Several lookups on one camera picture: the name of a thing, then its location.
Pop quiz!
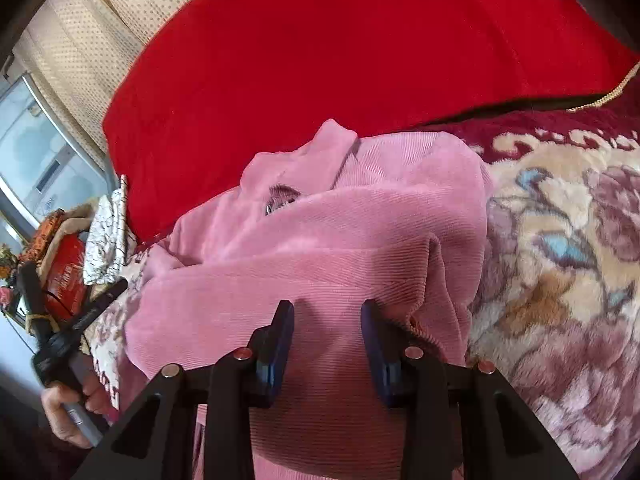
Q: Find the person's left hand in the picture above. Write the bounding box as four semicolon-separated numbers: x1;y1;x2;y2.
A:
41;375;117;450

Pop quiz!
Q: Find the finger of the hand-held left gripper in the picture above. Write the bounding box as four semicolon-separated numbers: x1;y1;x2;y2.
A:
17;265;55;341
59;279;130;347

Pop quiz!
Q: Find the pink corduroy garment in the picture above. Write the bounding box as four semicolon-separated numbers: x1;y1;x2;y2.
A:
117;119;496;480

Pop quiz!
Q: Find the red bag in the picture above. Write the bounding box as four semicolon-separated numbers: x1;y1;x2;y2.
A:
40;235;92;322

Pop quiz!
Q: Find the floral plush blanket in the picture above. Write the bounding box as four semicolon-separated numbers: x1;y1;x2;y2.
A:
85;105;640;480

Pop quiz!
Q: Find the white branch-patterned cloth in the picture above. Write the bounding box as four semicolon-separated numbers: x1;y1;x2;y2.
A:
82;175;137;287

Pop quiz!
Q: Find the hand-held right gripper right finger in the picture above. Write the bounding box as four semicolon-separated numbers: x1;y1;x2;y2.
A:
361;299;581;480

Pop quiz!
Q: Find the flower decoration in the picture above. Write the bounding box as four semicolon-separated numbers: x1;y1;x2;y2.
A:
0;244;22;311

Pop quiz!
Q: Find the red quilt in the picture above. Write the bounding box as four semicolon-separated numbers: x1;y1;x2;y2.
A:
102;0;640;241

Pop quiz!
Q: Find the white framed window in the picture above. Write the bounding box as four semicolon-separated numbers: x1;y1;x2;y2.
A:
0;55;108;226

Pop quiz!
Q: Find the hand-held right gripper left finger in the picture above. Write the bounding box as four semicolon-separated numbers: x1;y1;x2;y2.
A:
70;300;296;480

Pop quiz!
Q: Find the orange patterned cloth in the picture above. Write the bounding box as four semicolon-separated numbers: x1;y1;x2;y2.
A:
19;208;70;263

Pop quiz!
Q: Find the beige dotted curtain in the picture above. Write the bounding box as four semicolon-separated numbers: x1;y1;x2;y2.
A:
12;0;201;173

